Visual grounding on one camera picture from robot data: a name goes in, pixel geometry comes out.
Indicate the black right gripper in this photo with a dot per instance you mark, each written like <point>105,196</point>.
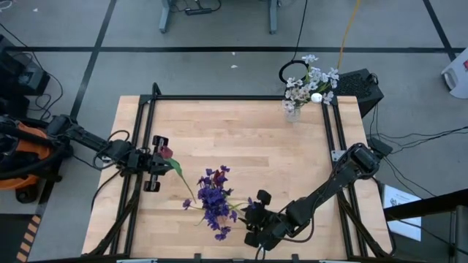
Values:
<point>274,228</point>

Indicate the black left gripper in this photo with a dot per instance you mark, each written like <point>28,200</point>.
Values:
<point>140,162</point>

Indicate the white tulip with green leaves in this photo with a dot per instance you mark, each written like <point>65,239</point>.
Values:
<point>316,98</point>

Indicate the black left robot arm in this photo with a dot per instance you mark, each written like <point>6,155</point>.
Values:
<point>87,138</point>

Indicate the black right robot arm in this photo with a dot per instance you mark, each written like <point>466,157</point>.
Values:
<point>329,186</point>

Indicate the clear glass vase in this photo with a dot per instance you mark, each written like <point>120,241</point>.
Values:
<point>292,116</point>

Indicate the orange black vacuum cleaner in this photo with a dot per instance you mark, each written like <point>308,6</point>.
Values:
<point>25,146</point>

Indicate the grey desk leg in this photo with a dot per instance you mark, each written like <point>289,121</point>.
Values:
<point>272,16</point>
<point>164,16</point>

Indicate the white paper sheet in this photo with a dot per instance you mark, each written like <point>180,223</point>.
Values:
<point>406,228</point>

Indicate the black power strip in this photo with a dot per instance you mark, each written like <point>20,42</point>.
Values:
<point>197,11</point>

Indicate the black equipment stack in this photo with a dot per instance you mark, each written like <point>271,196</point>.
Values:
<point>22,76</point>

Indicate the black perforated case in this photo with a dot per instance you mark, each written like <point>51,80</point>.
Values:
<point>358,87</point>

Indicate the black bar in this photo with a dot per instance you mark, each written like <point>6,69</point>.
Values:
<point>431,204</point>

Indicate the black table frame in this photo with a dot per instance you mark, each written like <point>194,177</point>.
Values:
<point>234,97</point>

